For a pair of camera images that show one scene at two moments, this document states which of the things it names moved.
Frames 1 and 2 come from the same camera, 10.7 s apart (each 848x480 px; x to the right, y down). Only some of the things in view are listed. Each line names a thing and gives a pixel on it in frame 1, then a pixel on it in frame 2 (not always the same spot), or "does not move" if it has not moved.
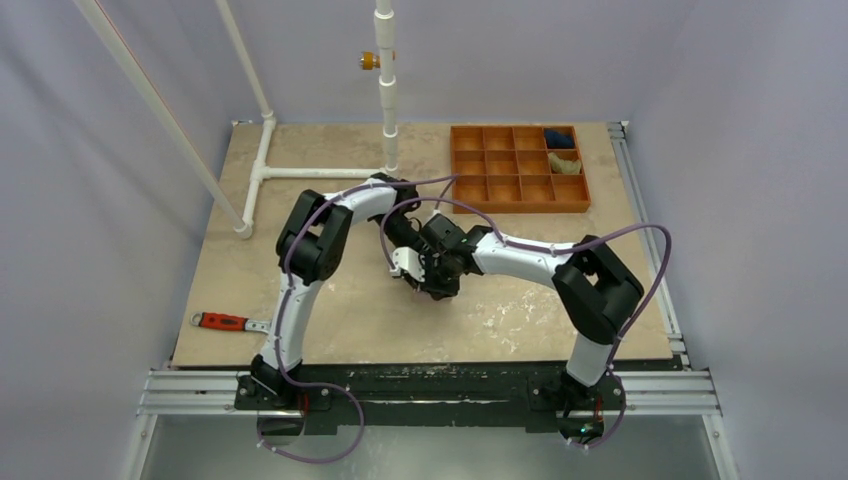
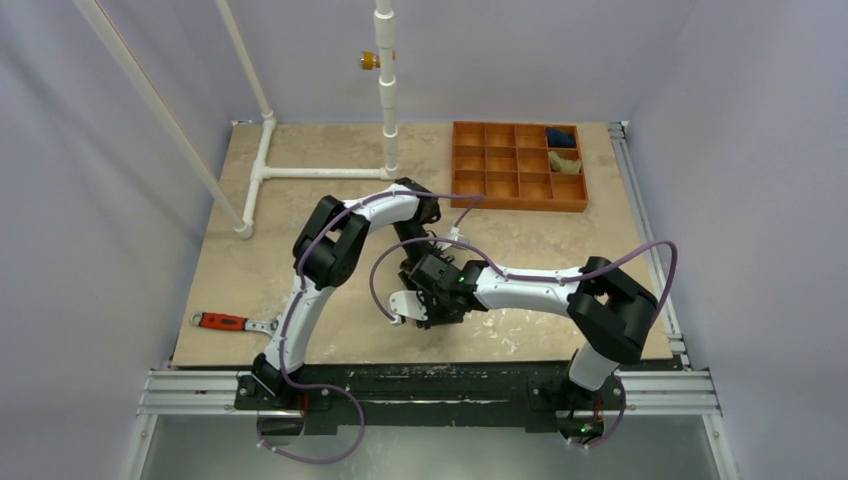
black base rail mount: (445, 396) does not move
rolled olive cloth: (570, 167) does not move
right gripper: (436, 283) to (432, 312)
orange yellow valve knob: (368, 60) does not move
